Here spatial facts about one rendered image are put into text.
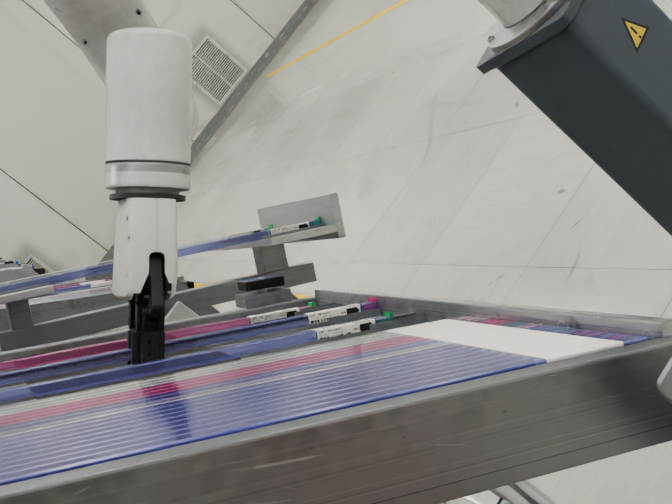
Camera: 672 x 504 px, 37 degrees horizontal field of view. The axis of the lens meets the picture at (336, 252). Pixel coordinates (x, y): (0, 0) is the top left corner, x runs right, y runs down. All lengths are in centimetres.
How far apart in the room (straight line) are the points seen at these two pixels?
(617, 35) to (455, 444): 96
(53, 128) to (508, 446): 819
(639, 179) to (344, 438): 108
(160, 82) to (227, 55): 808
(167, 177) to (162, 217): 4
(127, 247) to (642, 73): 80
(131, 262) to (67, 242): 769
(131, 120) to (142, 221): 10
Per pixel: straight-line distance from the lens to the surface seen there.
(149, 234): 98
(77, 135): 873
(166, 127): 99
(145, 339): 101
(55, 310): 198
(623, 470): 187
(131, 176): 99
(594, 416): 64
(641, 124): 150
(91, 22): 109
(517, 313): 84
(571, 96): 150
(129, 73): 100
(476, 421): 60
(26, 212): 864
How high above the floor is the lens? 111
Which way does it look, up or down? 17 degrees down
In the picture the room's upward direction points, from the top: 50 degrees counter-clockwise
